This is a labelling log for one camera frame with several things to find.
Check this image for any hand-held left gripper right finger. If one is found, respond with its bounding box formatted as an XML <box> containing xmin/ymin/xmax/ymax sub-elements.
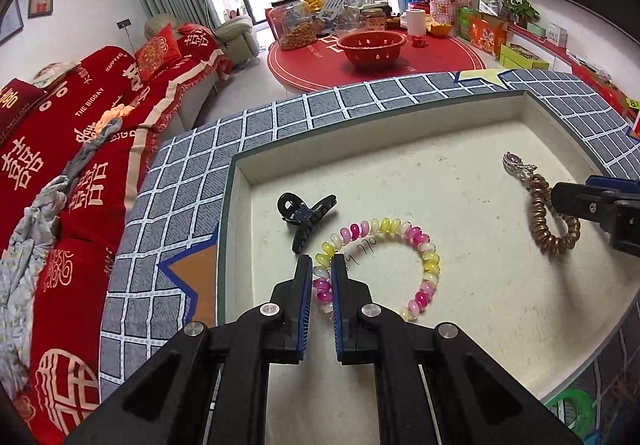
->
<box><xmin>331</xmin><ymin>253</ymin><xmax>583</xmax><ymax>445</ymax></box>

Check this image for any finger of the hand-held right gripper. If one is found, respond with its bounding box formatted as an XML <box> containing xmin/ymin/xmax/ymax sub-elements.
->
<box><xmin>549</xmin><ymin>181</ymin><xmax>640</xmax><ymax>257</ymax></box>
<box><xmin>586</xmin><ymin>175</ymin><xmax>640</xmax><ymax>198</ymax></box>

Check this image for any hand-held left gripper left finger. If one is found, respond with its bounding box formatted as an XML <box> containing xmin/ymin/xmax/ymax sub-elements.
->
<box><xmin>65</xmin><ymin>255</ymin><xmax>313</xmax><ymax>445</ymax></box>

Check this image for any brown spiral hair tie with pendant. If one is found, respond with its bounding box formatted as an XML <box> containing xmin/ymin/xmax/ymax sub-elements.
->
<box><xmin>502</xmin><ymin>151</ymin><xmax>582</xmax><ymax>257</ymax></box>

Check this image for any multicolour spiral hair tie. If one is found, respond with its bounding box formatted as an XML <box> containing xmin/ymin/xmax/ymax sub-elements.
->
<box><xmin>312</xmin><ymin>218</ymin><xmax>442</xmax><ymax>323</ymax></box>

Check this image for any white shallow tray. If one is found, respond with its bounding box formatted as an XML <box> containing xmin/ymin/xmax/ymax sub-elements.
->
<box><xmin>216</xmin><ymin>86</ymin><xmax>640</xmax><ymax>445</ymax></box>

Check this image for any green translucent bangle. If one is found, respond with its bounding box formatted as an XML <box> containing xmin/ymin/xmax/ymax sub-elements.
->
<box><xmin>545</xmin><ymin>387</ymin><xmax>598</xmax><ymax>440</ymax></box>

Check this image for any black hair claw clip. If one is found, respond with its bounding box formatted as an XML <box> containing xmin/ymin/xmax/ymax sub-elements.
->
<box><xmin>277</xmin><ymin>192</ymin><xmax>338</xmax><ymax>255</ymax></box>

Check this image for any red low cabinet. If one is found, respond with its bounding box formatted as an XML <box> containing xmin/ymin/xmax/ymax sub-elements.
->
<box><xmin>507</xmin><ymin>22</ymin><xmax>640</xmax><ymax>136</ymax></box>

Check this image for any yellow-green box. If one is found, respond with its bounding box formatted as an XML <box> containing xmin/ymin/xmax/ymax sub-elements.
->
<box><xmin>499</xmin><ymin>44</ymin><xmax>551</xmax><ymax>71</ymax></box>

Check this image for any grey checked cloth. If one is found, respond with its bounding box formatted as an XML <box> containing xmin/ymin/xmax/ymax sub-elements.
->
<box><xmin>99</xmin><ymin>68</ymin><xmax>640</xmax><ymax>445</ymax></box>

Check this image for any orange gift box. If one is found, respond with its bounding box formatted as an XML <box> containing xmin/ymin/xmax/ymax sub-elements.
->
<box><xmin>470</xmin><ymin>15</ymin><xmax>508</xmax><ymax>57</ymax></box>

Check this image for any potted green plant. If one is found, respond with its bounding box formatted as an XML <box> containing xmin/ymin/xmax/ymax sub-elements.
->
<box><xmin>501</xmin><ymin>0</ymin><xmax>541</xmax><ymax>30</ymax></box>

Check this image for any round table with red cloth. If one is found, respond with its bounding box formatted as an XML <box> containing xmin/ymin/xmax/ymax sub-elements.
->
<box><xmin>266</xmin><ymin>28</ymin><xmax>487</xmax><ymax>93</ymax></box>

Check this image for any white cup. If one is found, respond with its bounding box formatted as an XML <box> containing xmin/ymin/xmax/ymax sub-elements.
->
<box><xmin>405</xmin><ymin>8</ymin><xmax>427</xmax><ymax>36</ymax></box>

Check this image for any red plastic colander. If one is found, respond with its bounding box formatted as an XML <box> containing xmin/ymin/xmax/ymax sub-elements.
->
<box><xmin>336</xmin><ymin>30</ymin><xmax>408</xmax><ymax>72</ymax></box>

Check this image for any grey twisted garment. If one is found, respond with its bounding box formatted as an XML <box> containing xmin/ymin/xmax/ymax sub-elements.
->
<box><xmin>60</xmin><ymin>118</ymin><xmax>125</xmax><ymax>186</ymax></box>

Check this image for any beige armchair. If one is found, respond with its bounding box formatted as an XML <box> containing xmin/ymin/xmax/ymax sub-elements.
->
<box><xmin>214</xmin><ymin>15</ymin><xmax>261</xmax><ymax>68</ymax></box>

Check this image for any clear jar of nuts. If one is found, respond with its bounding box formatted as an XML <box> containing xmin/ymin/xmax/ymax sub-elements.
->
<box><xmin>267</xmin><ymin>0</ymin><xmax>321</xmax><ymax>51</ymax></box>

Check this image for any light floral cloth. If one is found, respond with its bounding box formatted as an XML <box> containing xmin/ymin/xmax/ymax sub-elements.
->
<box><xmin>0</xmin><ymin>175</ymin><xmax>68</xmax><ymax>388</ymax></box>

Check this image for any small jar with tan lid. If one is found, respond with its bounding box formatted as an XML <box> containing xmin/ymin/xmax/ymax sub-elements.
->
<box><xmin>360</xmin><ymin>8</ymin><xmax>386</xmax><ymax>32</ymax></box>

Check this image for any red cushion with gold pattern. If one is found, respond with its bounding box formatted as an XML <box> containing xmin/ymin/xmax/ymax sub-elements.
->
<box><xmin>134</xmin><ymin>25</ymin><xmax>183</xmax><ymax>83</ymax></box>

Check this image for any pile of snack packets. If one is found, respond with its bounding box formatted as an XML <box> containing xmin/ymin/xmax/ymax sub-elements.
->
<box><xmin>305</xmin><ymin>0</ymin><xmax>371</xmax><ymax>33</ymax></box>

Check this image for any sofa with red cover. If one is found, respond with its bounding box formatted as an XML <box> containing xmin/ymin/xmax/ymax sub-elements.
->
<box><xmin>0</xmin><ymin>22</ymin><xmax>236</xmax><ymax>445</ymax></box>

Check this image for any dark red cushion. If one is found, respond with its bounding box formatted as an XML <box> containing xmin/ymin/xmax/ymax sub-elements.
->
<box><xmin>0</xmin><ymin>79</ymin><xmax>46</xmax><ymax>146</ymax></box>

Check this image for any dark framed picture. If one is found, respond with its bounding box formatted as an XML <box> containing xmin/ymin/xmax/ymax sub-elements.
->
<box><xmin>0</xmin><ymin>0</ymin><xmax>24</xmax><ymax>46</ymax></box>

